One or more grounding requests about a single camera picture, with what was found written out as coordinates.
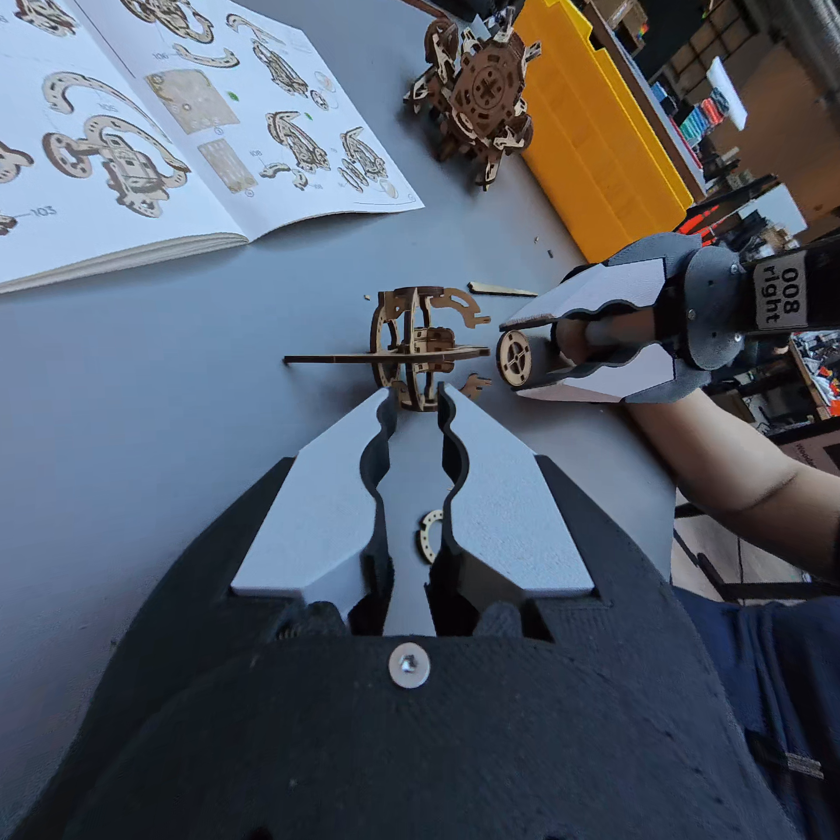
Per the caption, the person's right hand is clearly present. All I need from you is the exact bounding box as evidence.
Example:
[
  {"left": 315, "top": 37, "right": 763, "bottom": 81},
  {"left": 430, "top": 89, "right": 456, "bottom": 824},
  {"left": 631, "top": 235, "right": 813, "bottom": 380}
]
[{"left": 555, "top": 318, "right": 595, "bottom": 366}]

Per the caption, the stack of coloured boxes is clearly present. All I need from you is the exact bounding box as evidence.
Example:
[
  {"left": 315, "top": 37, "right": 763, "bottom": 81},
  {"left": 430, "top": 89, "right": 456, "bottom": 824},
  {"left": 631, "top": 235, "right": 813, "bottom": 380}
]
[{"left": 678, "top": 88, "right": 731, "bottom": 153}]

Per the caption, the brown printed cardboard box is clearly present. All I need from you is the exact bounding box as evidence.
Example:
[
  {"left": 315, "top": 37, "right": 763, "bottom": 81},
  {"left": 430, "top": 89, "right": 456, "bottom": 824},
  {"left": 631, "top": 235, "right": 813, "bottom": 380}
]
[{"left": 777, "top": 420, "right": 840, "bottom": 476}]

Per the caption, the horseshoe wooden part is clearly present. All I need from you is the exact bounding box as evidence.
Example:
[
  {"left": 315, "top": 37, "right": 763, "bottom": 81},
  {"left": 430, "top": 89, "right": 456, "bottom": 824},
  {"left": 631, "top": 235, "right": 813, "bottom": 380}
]
[{"left": 417, "top": 507, "right": 447, "bottom": 567}]

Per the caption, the person's navy clothing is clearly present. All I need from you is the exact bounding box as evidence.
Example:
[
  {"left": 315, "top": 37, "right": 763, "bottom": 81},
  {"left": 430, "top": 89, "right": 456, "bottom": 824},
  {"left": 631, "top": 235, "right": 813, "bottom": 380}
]
[{"left": 675, "top": 586, "right": 840, "bottom": 840}]

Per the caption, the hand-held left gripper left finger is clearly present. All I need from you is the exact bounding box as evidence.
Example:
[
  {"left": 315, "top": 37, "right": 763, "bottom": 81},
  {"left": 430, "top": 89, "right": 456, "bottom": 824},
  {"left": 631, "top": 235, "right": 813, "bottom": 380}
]
[{"left": 230, "top": 387, "right": 399, "bottom": 634}]

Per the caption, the small wooden model assembly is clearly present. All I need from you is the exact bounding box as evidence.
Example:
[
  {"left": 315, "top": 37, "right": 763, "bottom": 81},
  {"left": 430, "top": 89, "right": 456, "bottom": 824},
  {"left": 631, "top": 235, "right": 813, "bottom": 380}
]
[{"left": 369, "top": 286, "right": 494, "bottom": 414}]

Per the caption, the spoked wooden wheel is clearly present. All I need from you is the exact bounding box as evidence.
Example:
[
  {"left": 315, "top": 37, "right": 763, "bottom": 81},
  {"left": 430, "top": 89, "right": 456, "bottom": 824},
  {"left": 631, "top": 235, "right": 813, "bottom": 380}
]
[{"left": 496, "top": 329, "right": 532, "bottom": 389}]

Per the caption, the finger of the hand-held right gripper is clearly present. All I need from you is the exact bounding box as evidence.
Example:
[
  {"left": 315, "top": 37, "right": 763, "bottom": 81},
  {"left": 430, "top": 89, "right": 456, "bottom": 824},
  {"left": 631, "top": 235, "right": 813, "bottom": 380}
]
[
  {"left": 514, "top": 343, "right": 678, "bottom": 404},
  {"left": 499, "top": 257, "right": 667, "bottom": 333}
]

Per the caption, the yellow storage bin stack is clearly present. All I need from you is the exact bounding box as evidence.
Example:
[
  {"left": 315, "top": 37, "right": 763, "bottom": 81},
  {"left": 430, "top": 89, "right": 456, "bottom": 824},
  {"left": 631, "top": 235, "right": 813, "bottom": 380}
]
[{"left": 511, "top": 0, "right": 697, "bottom": 265}]

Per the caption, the large wooden mechanical model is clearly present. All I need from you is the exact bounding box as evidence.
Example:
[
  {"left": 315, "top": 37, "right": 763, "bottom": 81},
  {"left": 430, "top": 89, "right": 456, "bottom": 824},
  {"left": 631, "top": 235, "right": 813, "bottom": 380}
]
[{"left": 402, "top": 5, "right": 544, "bottom": 193}]

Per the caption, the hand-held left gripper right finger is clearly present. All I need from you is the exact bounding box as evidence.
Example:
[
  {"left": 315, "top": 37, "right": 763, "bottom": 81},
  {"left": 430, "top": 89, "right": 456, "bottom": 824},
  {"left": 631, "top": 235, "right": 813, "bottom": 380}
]
[{"left": 428, "top": 384, "right": 597, "bottom": 634}]

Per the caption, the open instruction booklet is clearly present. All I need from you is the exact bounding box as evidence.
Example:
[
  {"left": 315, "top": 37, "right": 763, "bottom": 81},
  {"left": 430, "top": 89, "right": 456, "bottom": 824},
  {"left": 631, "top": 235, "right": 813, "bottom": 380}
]
[{"left": 0, "top": 0, "right": 426, "bottom": 296}]

